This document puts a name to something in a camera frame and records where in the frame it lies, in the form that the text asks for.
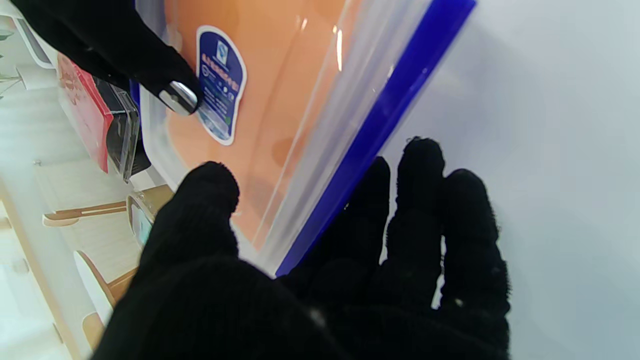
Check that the clear lid with orange label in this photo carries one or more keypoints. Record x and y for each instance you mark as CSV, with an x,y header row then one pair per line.
x,y
260,100

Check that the clear container with blue clips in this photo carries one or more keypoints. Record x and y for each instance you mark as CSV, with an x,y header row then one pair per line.
x,y
380,120

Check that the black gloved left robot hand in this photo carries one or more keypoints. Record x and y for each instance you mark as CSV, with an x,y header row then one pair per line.
x,y
300,290

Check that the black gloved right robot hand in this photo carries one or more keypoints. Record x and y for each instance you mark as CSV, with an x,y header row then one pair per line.
x,y
115,45

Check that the brown paper food container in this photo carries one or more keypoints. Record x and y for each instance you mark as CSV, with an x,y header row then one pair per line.
x,y
142,220

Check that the red container lid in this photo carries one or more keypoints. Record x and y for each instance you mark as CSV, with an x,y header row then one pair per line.
x,y
85,110

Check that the printed room scene backdrop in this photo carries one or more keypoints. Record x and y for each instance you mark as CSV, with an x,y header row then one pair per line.
x,y
50,225

